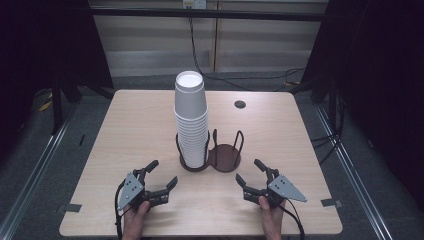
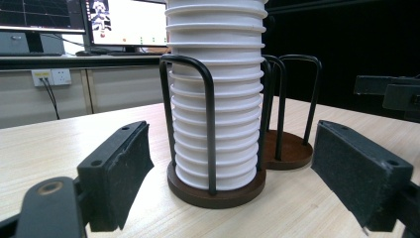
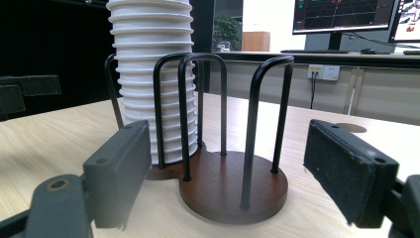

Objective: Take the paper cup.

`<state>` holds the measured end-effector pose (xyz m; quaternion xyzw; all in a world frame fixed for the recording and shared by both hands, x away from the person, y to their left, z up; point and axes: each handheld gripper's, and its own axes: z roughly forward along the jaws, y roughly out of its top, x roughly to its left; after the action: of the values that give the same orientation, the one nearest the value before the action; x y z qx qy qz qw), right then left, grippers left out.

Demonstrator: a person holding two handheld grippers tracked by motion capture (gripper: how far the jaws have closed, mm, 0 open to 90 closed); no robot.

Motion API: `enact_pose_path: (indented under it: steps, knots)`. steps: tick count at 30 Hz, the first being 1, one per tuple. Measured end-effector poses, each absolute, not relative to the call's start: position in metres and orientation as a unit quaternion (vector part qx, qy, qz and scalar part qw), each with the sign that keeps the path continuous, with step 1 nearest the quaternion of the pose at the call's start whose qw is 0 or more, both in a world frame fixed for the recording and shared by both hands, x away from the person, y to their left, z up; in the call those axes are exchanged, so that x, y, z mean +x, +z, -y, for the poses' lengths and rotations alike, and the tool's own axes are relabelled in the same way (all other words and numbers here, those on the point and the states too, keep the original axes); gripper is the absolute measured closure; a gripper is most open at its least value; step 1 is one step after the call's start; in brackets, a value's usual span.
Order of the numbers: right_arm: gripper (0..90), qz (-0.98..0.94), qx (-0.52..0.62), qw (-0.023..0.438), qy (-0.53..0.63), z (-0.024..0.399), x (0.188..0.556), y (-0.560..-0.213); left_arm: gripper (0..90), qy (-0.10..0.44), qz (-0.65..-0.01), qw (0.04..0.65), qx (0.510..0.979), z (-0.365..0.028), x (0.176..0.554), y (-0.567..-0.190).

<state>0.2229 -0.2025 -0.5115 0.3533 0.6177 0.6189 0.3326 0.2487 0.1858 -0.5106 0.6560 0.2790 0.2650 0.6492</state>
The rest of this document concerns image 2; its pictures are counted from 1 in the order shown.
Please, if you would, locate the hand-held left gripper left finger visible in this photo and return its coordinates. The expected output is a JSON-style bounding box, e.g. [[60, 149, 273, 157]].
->
[[76, 120, 156, 233]]

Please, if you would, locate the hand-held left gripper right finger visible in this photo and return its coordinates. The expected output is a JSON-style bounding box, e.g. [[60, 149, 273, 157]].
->
[[310, 119, 414, 233]]

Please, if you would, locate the black wire cup holder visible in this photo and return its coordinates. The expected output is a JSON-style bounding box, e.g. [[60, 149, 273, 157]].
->
[[262, 54, 323, 172], [158, 54, 273, 210]]

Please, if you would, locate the stack of white paper cups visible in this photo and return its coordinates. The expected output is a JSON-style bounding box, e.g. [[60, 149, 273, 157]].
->
[[163, 0, 269, 191]]

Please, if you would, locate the black-edged desk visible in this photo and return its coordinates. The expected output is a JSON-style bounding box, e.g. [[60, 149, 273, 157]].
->
[[0, 53, 166, 71]]

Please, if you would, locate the bright-screen computer monitor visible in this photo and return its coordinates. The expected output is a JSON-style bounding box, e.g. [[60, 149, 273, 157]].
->
[[85, 0, 169, 54]]

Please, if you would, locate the grey computer case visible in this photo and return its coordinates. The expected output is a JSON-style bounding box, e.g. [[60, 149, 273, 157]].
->
[[0, 31, 66, 57]]

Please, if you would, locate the dark-screen computer monitor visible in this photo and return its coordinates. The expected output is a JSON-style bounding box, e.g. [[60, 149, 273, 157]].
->
[[0, 0, 87, 55]]

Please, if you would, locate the black power cable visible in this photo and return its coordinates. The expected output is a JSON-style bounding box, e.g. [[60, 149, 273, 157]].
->
[[39, 77, 61, 121]]

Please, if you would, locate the white wall power outlet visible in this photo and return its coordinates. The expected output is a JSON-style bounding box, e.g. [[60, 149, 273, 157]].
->
[[31, 67, 72, 88]]

